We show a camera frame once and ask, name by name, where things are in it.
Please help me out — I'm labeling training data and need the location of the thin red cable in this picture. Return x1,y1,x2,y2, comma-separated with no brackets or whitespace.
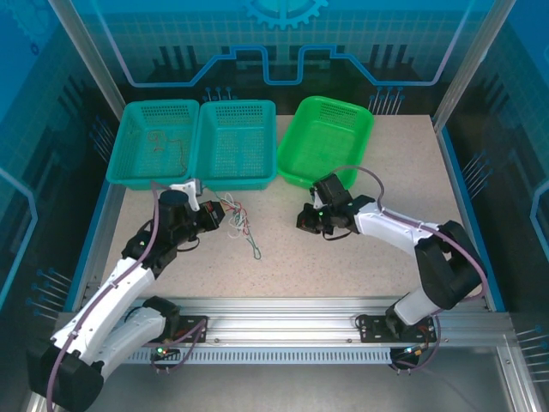
147,130,193,177
231,204,250,236

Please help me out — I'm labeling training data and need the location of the teal plastic basket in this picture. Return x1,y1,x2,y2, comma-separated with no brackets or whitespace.
105,99,201,192
190,99,278,192

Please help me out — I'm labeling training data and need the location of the green plastic basket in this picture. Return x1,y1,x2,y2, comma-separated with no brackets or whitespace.
276,95,375,197

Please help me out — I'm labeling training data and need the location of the connector with green light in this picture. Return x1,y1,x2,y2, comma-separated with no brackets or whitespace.
390,342,431,366
150,338,181,361

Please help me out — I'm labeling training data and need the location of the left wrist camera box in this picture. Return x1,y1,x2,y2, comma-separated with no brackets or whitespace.
169,178,206,212

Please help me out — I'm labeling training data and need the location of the aluminium mounting rail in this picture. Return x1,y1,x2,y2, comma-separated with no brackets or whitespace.
55,294,514,349

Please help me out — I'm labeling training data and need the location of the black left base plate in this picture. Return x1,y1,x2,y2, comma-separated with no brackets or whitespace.
171,315,209,344

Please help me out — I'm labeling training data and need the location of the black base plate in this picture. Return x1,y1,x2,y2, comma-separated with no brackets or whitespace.
171,315,209,344
355,312,438,344

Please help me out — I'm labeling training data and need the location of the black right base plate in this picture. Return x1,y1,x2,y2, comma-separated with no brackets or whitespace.
355,312,438,344

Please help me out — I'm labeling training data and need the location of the slotted cable duct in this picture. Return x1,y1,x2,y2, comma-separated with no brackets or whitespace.
124,348,394,366

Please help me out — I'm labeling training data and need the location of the aluminium frame post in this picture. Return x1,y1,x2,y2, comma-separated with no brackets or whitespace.
46,0,130,111
431,0,518,132

